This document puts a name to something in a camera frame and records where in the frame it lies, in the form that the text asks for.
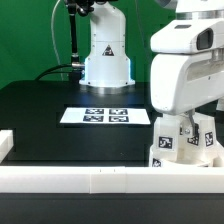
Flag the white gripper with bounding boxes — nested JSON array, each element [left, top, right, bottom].
[[150, 52, 224, 138]]

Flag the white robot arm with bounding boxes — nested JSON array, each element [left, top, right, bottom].
[[80, 0, 224, 115]]

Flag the white sheet with tags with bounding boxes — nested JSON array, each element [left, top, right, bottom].
[[60, 107, 151, 125]]

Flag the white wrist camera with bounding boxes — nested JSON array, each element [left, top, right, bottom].
[[150, 19, 224, 54]]

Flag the black cable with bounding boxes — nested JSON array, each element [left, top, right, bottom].
[[35, 63, 84, 82]]

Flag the grey cable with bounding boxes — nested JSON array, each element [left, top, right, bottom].
[[50, 0, 65, 81]]

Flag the white U-shaped fence frame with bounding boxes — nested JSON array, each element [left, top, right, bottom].
[[0, 130, 224, 194]]

